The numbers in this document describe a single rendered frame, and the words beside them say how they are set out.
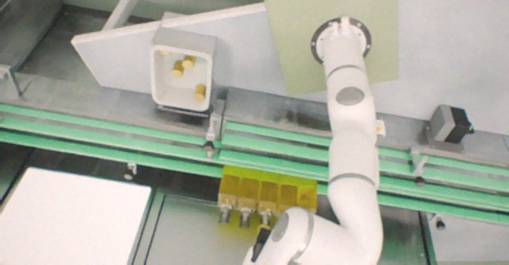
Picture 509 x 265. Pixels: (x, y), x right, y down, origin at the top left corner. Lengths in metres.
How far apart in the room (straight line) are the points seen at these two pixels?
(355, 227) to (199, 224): 0.70
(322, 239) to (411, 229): 0.88
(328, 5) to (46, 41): 1.34
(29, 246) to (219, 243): 0.54
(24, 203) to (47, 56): 0.73
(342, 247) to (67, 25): 1.69
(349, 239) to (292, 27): 0.57
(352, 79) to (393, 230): 0.74
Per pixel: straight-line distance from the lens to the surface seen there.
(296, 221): 0.68
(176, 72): 1.23
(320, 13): 1.05
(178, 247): 1.29
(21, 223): 1.41
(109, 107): 1.38
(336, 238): 0.71
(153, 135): 1.31
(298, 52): 1.11
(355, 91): 0.87
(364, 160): 0.76
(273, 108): 1.26
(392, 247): 1.49
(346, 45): 1.02
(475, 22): 1.22
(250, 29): 1.17
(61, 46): 1.98
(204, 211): 1.35
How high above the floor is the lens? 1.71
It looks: 43 degrees down
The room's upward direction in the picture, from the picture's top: 172 degrees counter-clockwise
